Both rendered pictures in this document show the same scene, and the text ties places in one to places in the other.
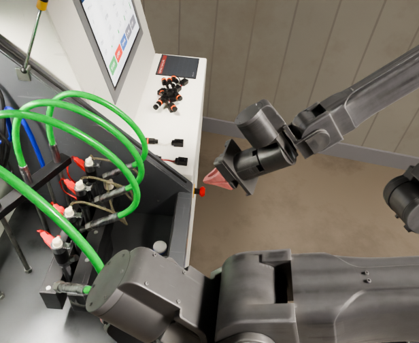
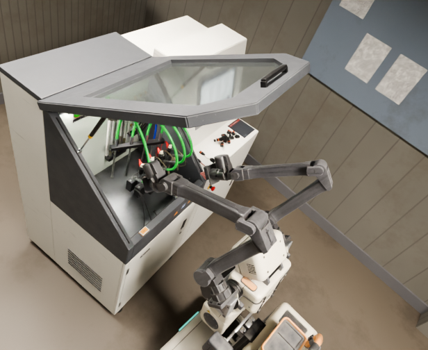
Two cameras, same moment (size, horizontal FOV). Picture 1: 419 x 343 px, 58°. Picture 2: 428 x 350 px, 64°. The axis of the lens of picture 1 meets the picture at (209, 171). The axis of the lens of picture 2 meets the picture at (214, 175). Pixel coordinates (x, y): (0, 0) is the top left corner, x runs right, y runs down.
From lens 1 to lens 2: 107 cm
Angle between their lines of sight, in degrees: 13
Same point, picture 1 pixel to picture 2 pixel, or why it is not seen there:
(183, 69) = (242, 130)
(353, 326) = (180, 190)
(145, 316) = (150, 171)
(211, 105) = (267, 158)
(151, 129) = (206, 148)
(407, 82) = (270, 172)
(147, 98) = (215, 135)
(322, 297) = (178, 182)
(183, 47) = (266, 118)
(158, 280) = (156, 167)
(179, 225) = not seen: hidden behind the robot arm
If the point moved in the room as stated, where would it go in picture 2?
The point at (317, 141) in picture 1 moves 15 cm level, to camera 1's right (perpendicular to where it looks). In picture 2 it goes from (233, 176) to (259, 194)
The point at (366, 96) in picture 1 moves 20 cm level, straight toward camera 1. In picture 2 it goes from (256, 170) to (221, 179)
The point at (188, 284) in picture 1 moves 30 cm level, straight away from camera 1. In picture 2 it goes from (161, 172) to (203, 139)
